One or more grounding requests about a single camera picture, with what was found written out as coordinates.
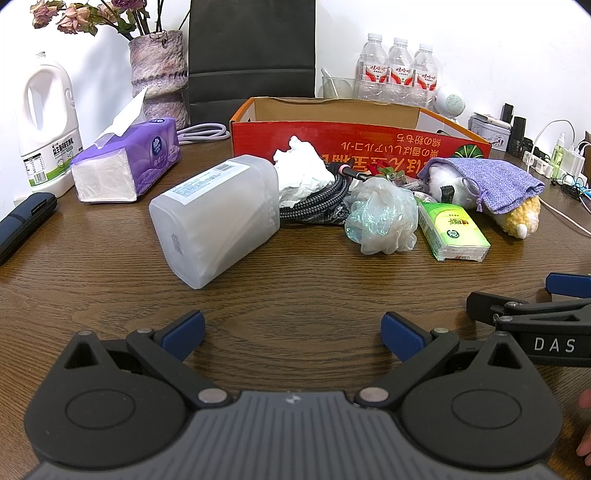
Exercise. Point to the green tissue packet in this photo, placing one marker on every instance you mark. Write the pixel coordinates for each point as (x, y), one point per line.
(451, 233)

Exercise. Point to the mottled purple vase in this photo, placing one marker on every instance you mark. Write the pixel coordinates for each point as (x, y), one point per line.
(159, 68)

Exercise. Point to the glass cup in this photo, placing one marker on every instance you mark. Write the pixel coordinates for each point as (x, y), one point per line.
(337, 87)

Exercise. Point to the purple knitted pouch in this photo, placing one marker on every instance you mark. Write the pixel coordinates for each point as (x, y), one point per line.
(503, 186)

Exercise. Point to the black paper bag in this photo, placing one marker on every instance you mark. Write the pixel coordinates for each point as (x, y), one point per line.
(248, 48)

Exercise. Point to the dried pink roses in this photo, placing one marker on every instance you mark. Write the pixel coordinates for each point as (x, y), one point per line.
(129, 18)

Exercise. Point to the water bottle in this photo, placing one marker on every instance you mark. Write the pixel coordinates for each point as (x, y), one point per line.
(372, 70)
(425, 73)
(401, 72)

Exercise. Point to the right water bottle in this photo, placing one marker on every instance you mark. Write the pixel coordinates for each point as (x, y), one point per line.
(425, 73)

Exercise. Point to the white astronaut speaker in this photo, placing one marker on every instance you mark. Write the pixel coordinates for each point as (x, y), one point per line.
(450, 106)

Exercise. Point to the white tissue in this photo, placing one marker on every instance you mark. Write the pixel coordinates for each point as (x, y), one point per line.
(300, 172)

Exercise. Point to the dark blue case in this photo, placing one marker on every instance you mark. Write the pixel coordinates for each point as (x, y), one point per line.
(23, 221)

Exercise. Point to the black bottle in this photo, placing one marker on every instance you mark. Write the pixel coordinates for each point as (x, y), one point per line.
(515, 141)

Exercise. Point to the middle water bottle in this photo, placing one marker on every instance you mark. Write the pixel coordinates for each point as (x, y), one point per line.
(401, 72)

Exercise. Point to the small tin box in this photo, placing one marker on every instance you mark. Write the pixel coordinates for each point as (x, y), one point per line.
(495, 131)

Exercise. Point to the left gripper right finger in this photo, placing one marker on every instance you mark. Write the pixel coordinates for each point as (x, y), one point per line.
(421, 353)

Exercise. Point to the red artificial flower clip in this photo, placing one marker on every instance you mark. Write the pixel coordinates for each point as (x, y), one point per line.
(396, 177)

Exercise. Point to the translucent plastic container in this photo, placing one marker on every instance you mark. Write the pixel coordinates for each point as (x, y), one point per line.
(212, 220)

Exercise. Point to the purple tissue pack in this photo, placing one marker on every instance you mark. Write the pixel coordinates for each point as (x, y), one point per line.
(127, 158)

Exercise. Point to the white power strip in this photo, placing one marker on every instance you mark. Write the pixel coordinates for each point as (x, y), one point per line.
(546, 166)

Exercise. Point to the pale green bath pouf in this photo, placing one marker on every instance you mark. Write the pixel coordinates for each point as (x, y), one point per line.
(383, 218)

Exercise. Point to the left water bottle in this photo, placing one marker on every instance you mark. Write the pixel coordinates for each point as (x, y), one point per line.
(372, 70)

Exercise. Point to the white yellow plush toy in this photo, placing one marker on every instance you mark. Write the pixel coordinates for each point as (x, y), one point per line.
(449, 187)

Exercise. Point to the green spray bottle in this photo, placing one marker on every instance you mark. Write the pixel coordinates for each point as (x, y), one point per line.
(558, 155)

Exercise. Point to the white detergent jug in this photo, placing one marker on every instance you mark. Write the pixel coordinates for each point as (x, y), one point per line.
(49, 126)

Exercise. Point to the red cardboard box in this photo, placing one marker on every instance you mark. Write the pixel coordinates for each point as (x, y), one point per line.
(365, 134)

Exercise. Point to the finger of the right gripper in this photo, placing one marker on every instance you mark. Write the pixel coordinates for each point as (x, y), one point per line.
(566, 284)
(489, 309)

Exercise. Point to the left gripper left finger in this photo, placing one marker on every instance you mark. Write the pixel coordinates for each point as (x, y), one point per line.
(162, 353)

